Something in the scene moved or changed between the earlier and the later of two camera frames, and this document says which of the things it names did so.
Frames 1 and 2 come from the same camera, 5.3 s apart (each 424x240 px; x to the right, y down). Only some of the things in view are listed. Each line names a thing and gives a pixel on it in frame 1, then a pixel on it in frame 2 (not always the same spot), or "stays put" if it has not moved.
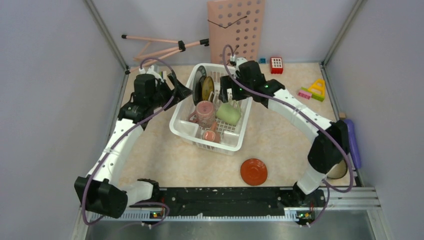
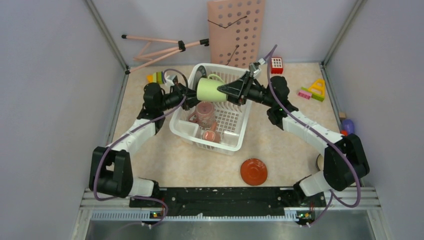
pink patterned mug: x=204 y=115 stays put
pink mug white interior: x=211 y=135 stays put
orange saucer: x=253 y=172 stays put
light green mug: x=229 y=113 -> x=207 y=89
